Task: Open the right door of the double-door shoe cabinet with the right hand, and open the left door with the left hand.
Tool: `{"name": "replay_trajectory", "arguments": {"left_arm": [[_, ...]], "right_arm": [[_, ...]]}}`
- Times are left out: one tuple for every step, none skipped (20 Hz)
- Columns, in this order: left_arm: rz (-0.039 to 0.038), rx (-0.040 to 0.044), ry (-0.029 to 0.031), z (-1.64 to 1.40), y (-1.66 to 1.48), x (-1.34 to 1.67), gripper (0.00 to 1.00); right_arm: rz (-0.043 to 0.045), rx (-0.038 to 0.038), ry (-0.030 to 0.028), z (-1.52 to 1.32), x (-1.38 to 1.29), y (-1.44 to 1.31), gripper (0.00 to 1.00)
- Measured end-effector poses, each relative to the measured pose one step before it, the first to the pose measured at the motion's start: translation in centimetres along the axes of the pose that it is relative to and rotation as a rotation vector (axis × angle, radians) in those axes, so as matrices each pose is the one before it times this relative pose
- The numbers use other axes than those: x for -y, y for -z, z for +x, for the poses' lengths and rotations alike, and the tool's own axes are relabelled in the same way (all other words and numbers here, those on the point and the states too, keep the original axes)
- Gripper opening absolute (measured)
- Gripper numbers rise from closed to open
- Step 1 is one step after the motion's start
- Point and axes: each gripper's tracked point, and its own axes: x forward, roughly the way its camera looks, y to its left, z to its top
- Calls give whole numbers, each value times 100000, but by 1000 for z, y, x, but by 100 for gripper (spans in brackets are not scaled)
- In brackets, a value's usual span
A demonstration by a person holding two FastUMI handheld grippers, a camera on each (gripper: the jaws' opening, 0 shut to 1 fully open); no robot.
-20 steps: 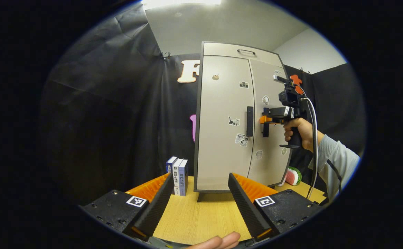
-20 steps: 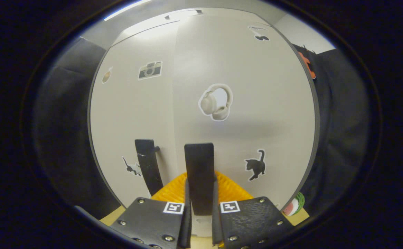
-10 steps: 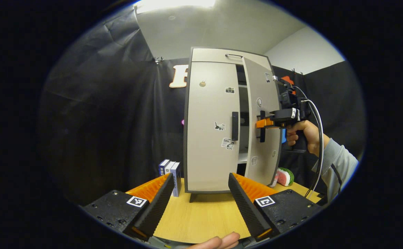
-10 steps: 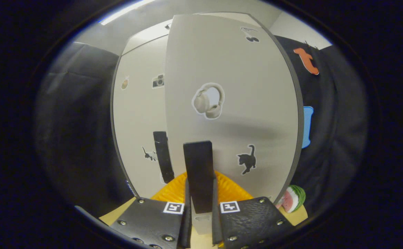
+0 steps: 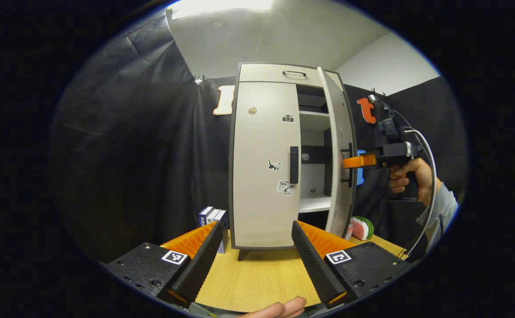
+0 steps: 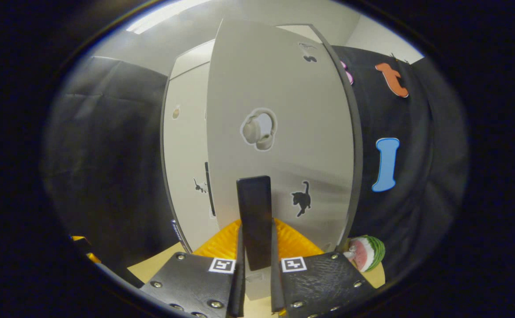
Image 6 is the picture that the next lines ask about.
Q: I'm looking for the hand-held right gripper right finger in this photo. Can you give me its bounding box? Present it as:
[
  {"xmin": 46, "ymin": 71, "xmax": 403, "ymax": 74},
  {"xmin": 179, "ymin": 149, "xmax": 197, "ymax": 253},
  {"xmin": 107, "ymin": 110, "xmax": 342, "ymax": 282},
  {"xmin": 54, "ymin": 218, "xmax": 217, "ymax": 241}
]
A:
[{"xmin": 270, "ymin": 219, "xmax": 375, "ymax": 318}]

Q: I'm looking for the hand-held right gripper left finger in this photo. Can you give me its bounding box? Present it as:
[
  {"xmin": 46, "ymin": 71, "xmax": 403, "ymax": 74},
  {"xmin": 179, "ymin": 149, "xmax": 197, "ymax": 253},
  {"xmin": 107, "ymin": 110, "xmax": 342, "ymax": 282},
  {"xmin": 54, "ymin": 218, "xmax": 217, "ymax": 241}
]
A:
[{"xmin": 140, "ymin": 220, "xmax": 246, "ymax": 318}]

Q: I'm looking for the black door handle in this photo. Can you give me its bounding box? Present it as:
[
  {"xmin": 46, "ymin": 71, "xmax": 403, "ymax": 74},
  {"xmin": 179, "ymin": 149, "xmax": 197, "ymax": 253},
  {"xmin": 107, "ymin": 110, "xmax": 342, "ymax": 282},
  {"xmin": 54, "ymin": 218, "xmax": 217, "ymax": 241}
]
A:
[
  {"xmin": 236, "ymin": 176, "xmax": 273, "ymax": 272},
  {"xmin": 204, "ymin": 162, "xmax": 216, "ymax": 217}
]

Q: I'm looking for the white double-door shoe cabinet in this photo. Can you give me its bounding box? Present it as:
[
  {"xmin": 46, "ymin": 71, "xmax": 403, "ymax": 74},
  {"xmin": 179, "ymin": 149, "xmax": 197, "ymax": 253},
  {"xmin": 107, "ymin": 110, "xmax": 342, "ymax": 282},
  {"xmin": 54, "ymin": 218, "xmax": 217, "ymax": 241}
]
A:
[{"xmin": 160, "ymin": 24, "xmax": 364, "ymax": 301}]

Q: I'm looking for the cabinet door with camera sticker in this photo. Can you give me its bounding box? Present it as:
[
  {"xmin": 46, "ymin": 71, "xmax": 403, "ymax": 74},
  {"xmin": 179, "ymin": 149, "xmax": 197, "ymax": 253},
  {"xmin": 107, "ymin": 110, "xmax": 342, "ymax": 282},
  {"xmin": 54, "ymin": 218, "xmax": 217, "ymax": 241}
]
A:
[{"xmin": 163, "ymin": 62, "xmax": 220, "ymax": 252}]

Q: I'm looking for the cabinet door with headphone sticker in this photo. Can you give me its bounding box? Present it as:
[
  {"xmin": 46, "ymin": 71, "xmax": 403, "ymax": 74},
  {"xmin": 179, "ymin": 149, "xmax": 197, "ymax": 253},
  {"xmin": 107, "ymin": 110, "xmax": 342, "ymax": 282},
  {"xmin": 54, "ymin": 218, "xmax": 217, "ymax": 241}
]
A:
[{"xmin": 205, "ymin": 19, "xmax": 364, "ymax": 301}]

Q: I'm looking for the light blue book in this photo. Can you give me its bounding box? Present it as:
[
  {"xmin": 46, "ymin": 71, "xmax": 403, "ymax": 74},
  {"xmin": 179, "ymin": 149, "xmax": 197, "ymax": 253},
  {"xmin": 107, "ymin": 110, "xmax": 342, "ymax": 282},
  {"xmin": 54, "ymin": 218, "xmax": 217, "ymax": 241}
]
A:
[{"xmin": 170, "ymin": 220, "xmax": 187, "ymax": 248}]

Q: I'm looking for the black backdrop cloth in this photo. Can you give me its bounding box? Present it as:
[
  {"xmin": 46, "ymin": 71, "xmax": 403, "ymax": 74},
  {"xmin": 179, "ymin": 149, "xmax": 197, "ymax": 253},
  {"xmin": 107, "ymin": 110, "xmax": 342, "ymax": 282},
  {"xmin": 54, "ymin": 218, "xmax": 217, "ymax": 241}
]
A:
[{"xmin": 41, "ymin": 44, "xmax": 469, "ymax": 283}]

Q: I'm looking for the toy watermelon slice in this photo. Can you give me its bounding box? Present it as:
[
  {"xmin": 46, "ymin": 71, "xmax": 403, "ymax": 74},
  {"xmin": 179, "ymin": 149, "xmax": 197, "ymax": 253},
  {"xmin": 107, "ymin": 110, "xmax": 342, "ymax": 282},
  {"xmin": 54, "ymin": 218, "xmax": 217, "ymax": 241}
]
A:
[{"xmin": 350, "ymin": 235, "xmax": 386, "ymax": 273}]

